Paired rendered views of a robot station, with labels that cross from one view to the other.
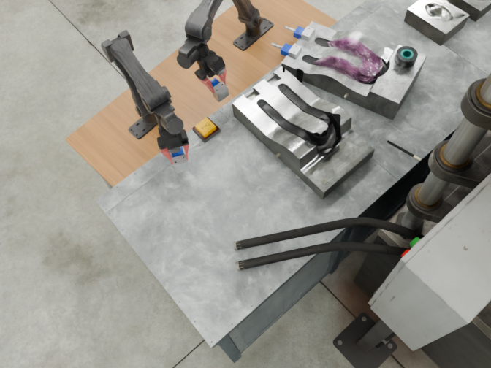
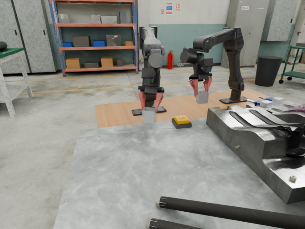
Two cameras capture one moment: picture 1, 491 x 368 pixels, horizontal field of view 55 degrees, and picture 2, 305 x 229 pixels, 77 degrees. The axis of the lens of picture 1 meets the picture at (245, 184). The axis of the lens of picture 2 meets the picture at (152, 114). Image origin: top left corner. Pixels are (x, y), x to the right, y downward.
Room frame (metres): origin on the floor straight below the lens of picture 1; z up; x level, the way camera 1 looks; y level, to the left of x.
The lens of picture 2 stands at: (0.18, -0.05, 1.26)
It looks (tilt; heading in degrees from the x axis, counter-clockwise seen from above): 25 degrees down; 21
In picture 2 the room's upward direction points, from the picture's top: straight up
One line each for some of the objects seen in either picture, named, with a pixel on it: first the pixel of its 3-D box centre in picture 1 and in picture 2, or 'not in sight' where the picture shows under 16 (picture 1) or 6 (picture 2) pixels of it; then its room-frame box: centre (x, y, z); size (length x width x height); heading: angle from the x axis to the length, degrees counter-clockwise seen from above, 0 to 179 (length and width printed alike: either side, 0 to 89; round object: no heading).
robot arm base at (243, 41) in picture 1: (253, 28); (235, 95); (1.51, -0.14, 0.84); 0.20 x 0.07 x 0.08; 128
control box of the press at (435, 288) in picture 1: (400, 313); not in sight; (0.25, -0.44, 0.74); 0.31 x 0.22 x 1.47; 123
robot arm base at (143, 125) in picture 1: (149, 114); (149, 105); (1.14, 0.34, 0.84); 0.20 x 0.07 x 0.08; 128
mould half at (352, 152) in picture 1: (301, 125); (267, 134); (0.95, -0.24, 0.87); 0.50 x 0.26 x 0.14; 33
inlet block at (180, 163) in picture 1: (177, 152); (151, 110); (0.89, 0.22, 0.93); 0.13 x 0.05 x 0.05; 10
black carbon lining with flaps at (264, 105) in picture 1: (300, 115); (269, 121); (0.97, -0.24, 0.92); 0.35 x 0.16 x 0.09; 33
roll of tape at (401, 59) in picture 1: (405, 57); not in sight; (1.15, -0.68, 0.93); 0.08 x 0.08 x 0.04
